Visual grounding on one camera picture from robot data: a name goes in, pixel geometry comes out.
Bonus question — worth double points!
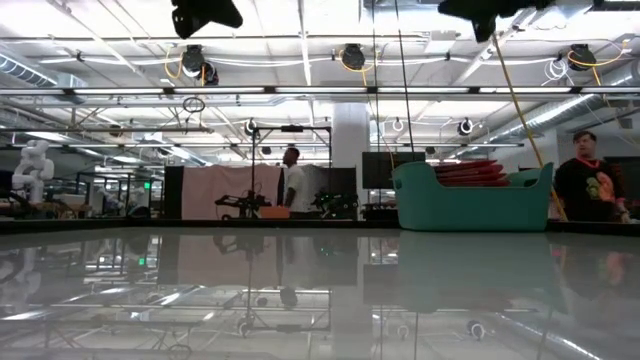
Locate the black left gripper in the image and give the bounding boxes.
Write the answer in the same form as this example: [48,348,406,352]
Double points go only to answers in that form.
[171,0,245,40]

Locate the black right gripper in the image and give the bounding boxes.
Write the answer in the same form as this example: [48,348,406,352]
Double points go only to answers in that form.
[437,0,506,44]

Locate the long ceiling light bar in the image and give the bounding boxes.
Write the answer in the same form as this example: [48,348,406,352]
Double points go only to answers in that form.
[0,86,640,97]

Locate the white square pillar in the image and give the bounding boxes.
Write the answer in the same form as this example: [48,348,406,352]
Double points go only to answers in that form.
[332,102,372,221]

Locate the pink curtain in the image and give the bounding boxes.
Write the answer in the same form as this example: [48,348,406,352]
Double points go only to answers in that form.
[181,164,285,220]

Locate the black monitor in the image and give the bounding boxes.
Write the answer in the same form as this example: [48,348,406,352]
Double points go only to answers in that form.
[362,151,427,190]

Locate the black tall cabinet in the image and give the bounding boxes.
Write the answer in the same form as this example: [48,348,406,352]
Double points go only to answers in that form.
[163,165,185,220]

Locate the person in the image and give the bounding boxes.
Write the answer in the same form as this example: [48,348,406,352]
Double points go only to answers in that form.
[281,147,310,220]
[553,130,634,225]

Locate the teal plastic basket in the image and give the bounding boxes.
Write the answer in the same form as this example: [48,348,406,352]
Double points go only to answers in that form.
[391,161,555,232]

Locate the black equipment cabinet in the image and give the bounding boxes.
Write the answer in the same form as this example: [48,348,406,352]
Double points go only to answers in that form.
[327,167,359,220]

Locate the orange box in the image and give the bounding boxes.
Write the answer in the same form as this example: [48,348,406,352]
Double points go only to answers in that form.
[258,206,292,220]

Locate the black ceiling cable reel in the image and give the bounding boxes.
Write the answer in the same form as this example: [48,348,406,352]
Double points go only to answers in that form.
[566,43,598,71]
[179,43,220,87]
[341,43,367,72]

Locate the thin black hanging cable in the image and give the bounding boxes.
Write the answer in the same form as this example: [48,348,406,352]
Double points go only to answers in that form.
[370,0,382,221]
[393,0,417,154]

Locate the black cable loop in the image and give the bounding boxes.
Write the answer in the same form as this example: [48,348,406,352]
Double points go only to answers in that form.
[181,95,207,114]

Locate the black distant rig frame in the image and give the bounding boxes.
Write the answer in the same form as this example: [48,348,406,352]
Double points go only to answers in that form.
[251,124,334,221]

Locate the yellow hanging cable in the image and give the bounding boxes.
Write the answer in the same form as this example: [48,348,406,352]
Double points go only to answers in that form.
[492,34,570,222]

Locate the silver ventilation duct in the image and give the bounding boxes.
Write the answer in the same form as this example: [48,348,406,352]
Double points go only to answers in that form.
[0,52,90,105]
[492,59,640,146]

